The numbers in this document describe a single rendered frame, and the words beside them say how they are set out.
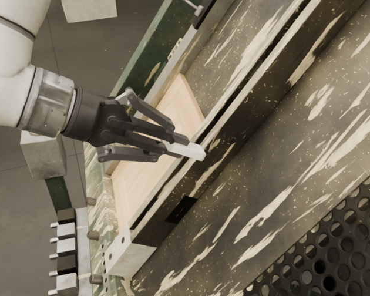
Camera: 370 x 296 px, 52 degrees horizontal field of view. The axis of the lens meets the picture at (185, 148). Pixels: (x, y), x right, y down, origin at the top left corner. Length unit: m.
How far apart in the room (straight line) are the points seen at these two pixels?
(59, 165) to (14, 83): 0.93
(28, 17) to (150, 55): 0.77
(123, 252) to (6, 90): 0.51
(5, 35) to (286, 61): 0.43
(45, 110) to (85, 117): 0.05
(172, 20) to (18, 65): 0.78
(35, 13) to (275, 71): 0.38
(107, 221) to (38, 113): 0.61
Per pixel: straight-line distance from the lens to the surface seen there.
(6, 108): 0.53
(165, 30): 1.25
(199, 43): 1.02
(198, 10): 1.01
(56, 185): 1.55
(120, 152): 0.61
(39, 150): 1.39
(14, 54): 0.53
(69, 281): 1.17
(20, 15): 0.54
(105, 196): 1.15
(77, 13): 4.75
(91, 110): 0.54
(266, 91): 0.69
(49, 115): 0.53
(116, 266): 0.95
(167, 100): 1.04
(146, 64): 1.29
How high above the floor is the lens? 1.74
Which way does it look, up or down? 41 degrees down
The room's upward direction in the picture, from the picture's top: straight up
